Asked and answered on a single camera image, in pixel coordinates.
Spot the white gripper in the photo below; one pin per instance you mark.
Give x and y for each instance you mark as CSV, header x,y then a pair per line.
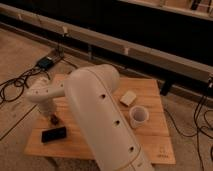
x,y
47,108

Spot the dark red pepper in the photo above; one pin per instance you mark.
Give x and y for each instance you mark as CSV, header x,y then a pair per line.
x,y
54,120

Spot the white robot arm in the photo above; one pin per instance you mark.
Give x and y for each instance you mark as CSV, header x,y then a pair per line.
x,y
88,91

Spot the black rectangular block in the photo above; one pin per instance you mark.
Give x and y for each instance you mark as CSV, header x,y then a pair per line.
x,y
53,134

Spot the wooden table board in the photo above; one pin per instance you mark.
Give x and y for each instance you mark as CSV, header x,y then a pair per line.
x,y
153,134

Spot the black power adapter box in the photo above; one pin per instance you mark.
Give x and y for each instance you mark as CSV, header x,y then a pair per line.
x,y
45,63

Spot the beige sponge block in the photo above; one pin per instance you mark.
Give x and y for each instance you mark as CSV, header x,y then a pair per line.
x,y
128,98

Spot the white plastic cup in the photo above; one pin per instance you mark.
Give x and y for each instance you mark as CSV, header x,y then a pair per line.
x,y
138,116

